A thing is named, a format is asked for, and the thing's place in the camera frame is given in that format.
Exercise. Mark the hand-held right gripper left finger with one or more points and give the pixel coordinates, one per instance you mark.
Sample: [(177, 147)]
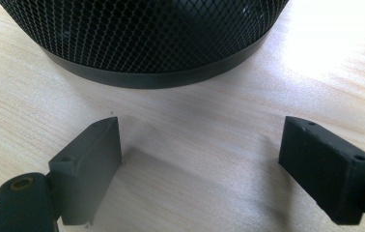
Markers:
[(84, 174)]

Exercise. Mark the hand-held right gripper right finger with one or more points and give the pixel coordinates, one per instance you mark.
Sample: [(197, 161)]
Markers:
[(325, 170)]

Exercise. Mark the black mesh basket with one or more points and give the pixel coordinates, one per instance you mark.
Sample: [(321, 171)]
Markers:
[(145, 35)]

